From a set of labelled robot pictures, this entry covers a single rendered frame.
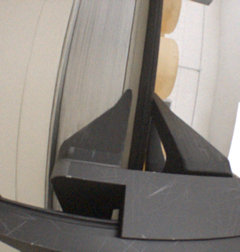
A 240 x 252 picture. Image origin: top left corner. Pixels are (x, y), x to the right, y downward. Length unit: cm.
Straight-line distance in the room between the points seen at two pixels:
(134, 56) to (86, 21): 5
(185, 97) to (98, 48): 450
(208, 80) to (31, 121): 476
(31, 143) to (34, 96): 4
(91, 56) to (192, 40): 473
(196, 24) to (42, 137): 495
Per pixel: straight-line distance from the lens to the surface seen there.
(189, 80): 469
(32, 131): 17
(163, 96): 16
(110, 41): 17
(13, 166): 18
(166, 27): 18
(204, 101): 482
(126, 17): 18
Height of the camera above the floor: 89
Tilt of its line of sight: 1 degrees up
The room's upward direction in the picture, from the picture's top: 98 degrees clockwise
